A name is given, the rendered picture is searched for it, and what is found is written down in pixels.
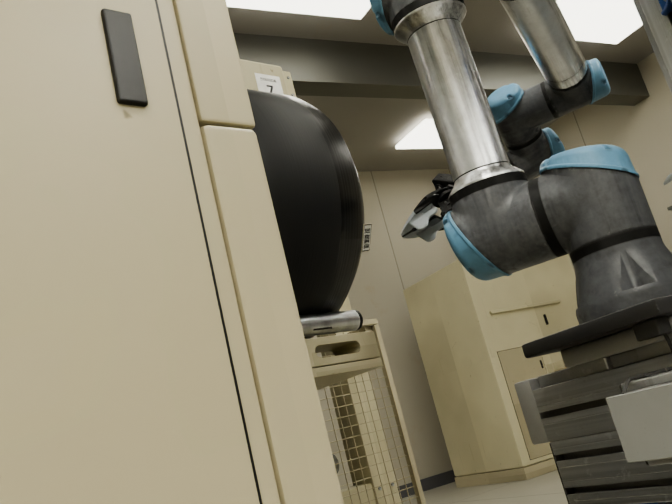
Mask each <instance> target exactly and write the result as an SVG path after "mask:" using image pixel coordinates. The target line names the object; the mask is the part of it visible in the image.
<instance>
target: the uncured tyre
mask: <svg viewBox="0 0 672 504"><path fill-rule="evenodd" d="M247 92H248V96H249V100H250V105H251V109H252V113H253V117H254V121H255V127H254V128H253V129H252V131H254V132H255V134H256V136H257V140H258V144H259V148H260V153H261V157H262V161H263V165H264V169H265V174H266V178H267V182H268V186H269V190H270V195H271V199H272V203H273V207H274V211H275V216H276V220H277V224H278V228H279V232H280V237H281V241H282V245H283V249H284V253H285V258H286V262H287V266H288V270H289V274H290V279H291V283H292V287H293V291H294V295H295V300H296V304H297V308H298V312H299V315H308V314H319V313H329V312H339V310H340V308H341V307H342V305H343V303H344V301H345V299H346V297H347V295H348V293H349V290H350V288H351V286H352V283H353V281H354V278H355V275H356V273H357V269H358V266H359V262H360V258H361V253H362V252H361V243H362V231H363V224H364V203H363V195H362V189H361V185H360V180H359V177H358V173H357V170H356V167H355V164H354V162H353V159H352V157H351V154H350V152H349V149H348V147H347V145H346V143H345V141H344V139H343V137H342V135H341V134H340V132H339V131H338V129H337V128H336V126H335V125H334V124H333V122H332V121H331V120H330V119H329V118H328V117H327V116H326V115H325V114H324V113H323V112H321V111H320V110H319V109H317V108H316V107H314V106H312V105H311V104H309V103H307V102H305V101H303V100H301V99H299V98H297V97H294V96H290V95H283V94H277V93H270V92H263V91H257V90H250V89H247Z"/></svg>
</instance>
